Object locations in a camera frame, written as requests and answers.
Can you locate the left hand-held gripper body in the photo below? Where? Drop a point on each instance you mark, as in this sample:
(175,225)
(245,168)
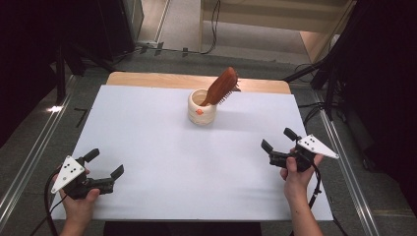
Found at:
(67,173)

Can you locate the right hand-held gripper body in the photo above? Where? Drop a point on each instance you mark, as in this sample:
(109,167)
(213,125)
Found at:
(314,146)

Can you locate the cream round cup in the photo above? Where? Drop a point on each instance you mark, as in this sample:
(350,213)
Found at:
(200,116)

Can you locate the brown wooden hairbrush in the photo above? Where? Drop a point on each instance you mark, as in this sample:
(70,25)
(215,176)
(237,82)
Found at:
(221,87)

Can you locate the person's left hand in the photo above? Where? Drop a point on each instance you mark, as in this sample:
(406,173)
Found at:
(77,209)

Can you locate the person's right hand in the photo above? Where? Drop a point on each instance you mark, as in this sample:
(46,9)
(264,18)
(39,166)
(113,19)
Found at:
(296,183)

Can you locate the black metal stand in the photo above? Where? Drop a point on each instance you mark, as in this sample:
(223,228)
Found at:
(329,85)
(60,75)

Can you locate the white board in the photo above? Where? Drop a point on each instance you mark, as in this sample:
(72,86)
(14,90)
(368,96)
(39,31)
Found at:
(183,170)

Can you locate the person's dark trousers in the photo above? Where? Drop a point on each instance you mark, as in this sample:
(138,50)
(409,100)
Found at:
(183,229)

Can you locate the light wooden table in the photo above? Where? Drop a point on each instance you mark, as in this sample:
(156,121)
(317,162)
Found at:
(157,80)

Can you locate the beige wooden furniture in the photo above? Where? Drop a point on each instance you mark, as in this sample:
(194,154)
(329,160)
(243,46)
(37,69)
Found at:
(268,13)

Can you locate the dark cabinet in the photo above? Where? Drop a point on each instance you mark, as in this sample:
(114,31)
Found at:
(114,26)

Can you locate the aluminium floor rail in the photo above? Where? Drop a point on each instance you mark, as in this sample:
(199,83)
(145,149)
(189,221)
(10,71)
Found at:
(32,157)
(344,170)

